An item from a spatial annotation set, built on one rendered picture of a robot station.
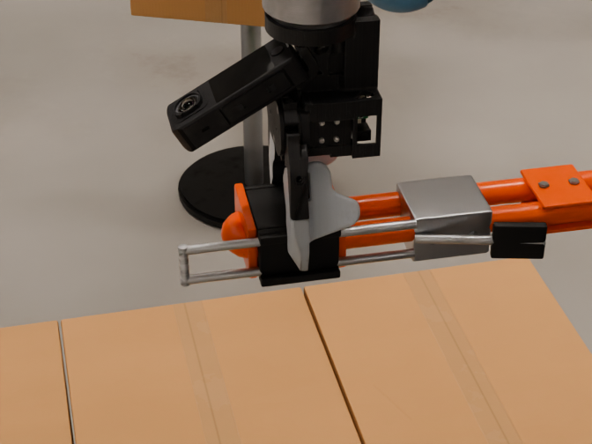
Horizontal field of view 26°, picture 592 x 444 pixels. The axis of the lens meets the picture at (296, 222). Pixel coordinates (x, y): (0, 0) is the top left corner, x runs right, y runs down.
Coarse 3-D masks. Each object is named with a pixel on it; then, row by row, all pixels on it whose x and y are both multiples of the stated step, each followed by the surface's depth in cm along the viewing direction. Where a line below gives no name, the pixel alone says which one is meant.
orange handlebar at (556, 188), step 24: (552, 168) 115; (504, 192) 113; (528, 192) 114; (552, 192) 112; (576, 192) 112; (360, 216) 112; (384, 216) 112; (408, 216) 110; (504, 216) 110; (528, 216) 110; (552, 216) 111; (576, 216) 111; (360, 240) 108; (384, 240) 109; (408, 240) 109
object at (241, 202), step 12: (240, 192) 110; (252, 192) 110; (264, 192) 110; (276, 192) 110; (240, 204) 108; (252, 204) 108; (264, 204) 108; (276, 204) 108; (240, 216) 109; (252, 216) 107; (264, 216) 107; (276, 216) 107; (252, 228) 105; (264, 228) 105; (252, 252) 106; (252, 264) 107
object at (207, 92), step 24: (264, 48) 100; (288, 48) 98; (240, 72) 100; (264, 72) 98; (288, 72) 98; (192, 96) 100; (216, 96) 99; (240, 96) 98; (264, 96) 98; (192, 120) 98; (216, 120) 99; (240, 120) 99; (192, 144) 99
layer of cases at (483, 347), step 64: (64, 320) 205; (128, 320) 205; (192, 320) 205; (256, 320) 205; (320, 320) 205; (384, 320) 205; (448, 320) 205; (512, 320) 205; (0, 384) 192; (64, 384) 192; (128, 384) 192; (192, 384) 192; (256, 384) 192; (320, 384) 192; (384, 384) 192; (448, 384) 192; (512, 384) 192; (576, 384) 192
